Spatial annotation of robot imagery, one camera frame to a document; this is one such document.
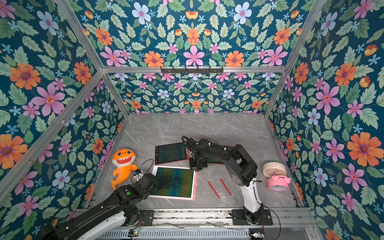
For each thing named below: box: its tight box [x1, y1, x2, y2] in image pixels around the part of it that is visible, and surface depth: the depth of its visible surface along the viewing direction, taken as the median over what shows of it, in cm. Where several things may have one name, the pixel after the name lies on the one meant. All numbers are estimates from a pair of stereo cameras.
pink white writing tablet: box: [148, 165, 198, 201], surface depth 86 cm
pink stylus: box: [193, 172, 199, 200], surface depth 86 cm
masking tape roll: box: [262, 162, 287, 178], surface depth 82 cm
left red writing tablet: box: [154, 142, 190, 166], surface depth 100 cm
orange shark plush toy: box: [111, 148, 138, 190], surface depth 88 cm
